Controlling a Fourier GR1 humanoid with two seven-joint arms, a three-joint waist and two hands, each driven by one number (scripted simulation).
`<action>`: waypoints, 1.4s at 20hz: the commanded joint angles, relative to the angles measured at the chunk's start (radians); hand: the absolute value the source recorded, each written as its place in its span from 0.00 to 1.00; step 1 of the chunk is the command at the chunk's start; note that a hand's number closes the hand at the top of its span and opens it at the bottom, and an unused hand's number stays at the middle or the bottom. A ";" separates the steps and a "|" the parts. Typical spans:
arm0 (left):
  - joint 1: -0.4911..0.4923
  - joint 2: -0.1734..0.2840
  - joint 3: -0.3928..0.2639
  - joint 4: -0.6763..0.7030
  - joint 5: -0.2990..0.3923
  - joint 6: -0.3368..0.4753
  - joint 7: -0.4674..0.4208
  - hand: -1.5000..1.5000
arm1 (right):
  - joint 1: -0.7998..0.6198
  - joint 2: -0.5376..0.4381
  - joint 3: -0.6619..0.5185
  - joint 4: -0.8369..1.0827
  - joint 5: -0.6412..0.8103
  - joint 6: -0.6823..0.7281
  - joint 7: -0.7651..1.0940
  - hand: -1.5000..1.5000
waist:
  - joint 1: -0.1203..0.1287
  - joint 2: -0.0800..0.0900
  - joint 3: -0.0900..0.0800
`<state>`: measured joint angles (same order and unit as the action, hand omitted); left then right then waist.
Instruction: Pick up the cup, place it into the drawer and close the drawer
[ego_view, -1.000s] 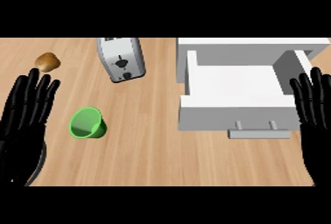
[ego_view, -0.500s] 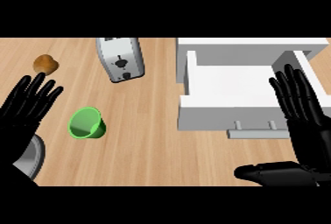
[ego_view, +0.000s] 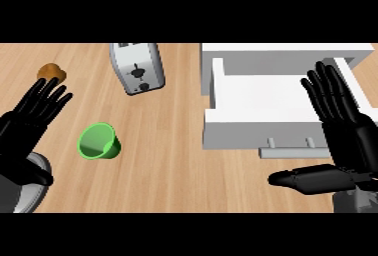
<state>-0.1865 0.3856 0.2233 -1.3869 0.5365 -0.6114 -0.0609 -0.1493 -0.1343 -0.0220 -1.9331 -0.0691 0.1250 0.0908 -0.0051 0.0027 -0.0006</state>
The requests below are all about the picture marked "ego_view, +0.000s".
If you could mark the brown bread piece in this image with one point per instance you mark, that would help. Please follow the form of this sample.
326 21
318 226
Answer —
51 72

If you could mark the silver toaster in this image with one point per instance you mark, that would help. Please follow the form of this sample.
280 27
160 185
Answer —
138 68

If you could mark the white open drawer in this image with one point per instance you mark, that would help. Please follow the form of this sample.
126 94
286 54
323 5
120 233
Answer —
267 110

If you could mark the white drawer cabinet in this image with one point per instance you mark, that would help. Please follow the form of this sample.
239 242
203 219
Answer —
276 58

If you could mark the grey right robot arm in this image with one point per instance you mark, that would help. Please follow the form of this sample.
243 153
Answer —
355 201

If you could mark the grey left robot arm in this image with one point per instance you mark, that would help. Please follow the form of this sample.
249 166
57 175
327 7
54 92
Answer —
23 193

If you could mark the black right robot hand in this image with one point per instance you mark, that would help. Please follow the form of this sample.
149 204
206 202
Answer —
345 133

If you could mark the green cup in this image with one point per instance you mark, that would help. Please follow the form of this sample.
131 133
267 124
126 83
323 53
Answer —
98 141

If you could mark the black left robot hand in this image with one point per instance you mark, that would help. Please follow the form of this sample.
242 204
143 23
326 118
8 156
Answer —
30 113

